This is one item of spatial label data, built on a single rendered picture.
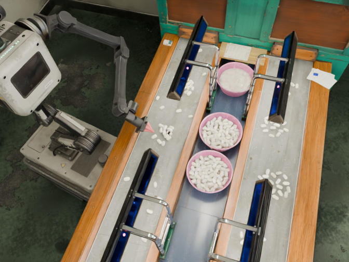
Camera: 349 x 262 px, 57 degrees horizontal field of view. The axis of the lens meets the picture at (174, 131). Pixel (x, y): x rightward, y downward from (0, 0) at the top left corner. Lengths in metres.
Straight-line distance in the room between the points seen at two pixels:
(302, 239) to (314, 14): 1.33
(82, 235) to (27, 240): 1.04
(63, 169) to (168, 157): 0.80
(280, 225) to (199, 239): 0.44
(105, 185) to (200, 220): 0.58
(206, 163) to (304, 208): 0.58
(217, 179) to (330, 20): 1.19
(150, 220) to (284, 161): 0.85
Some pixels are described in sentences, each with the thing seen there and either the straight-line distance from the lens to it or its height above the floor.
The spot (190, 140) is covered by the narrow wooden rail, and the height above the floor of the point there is 0.76.
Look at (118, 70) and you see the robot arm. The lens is 1.96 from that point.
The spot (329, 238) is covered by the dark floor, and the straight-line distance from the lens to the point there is 2.72.
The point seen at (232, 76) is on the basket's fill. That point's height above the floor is 0.74.
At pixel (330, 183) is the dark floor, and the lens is 2.87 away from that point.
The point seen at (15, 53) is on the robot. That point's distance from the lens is 1.66.
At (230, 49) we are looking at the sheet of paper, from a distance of 2.40.
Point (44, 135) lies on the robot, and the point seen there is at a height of 0.47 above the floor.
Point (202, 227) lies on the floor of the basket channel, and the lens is 1.86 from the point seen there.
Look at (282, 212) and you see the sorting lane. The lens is 1.88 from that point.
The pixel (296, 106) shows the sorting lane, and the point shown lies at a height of 0.74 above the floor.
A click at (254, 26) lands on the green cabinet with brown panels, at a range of 2.34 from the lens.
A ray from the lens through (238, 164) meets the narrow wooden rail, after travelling 1.91.
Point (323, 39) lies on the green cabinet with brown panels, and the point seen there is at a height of 0.93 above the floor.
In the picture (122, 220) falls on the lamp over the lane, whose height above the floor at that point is 1.11.
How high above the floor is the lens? 2.48
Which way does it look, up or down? 60 degrees down
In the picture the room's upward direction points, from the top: 6 degrees counter-clockwise
